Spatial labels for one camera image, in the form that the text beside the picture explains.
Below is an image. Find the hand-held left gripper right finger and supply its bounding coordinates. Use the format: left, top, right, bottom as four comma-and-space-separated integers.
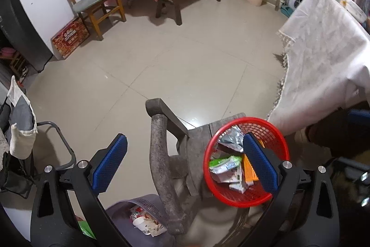
242, 133, 339, 247

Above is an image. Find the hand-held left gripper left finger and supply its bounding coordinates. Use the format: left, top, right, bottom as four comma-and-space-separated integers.
30, 133, 128, 247

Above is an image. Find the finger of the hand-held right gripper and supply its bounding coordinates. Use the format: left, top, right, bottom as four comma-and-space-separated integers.
348, 109, 370, 128

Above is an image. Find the orange wrapper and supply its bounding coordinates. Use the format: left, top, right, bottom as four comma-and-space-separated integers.
242, 153, 259, 187

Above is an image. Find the white printed wrapper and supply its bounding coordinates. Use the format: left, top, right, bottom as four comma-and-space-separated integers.
228, 174, 250, 194

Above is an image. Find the red plastic mesh basket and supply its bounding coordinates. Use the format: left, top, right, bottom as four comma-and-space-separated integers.
203, 117, 290, 209

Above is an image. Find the green white wrapper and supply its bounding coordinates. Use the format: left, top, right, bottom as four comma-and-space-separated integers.
209, 156, 243, 176

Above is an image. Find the silver foil wrapper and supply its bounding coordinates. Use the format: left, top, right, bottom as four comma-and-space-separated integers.
217, 125, 245, 153

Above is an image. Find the weathered grey wooden chair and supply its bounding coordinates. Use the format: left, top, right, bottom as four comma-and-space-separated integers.
145, 98, 247, 236

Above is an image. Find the grey plastic mesh basket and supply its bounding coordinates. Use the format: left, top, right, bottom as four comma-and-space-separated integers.
105, 193, 174, 247

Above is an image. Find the green plastic basket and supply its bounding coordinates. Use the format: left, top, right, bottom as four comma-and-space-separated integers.
76, 217, 96, 239

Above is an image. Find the white tablecloth table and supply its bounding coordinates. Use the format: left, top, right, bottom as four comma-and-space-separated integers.
266, 0, 370, 138

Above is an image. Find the grey white cloth bag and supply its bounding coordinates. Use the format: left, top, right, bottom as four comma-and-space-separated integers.
6, 76, 38, 160

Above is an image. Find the red patterned flat carton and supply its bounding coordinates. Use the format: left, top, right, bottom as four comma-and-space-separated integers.
51, 17, 91, 60

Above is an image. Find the metal frame chair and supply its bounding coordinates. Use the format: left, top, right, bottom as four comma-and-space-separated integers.
0, 102, 77, 200

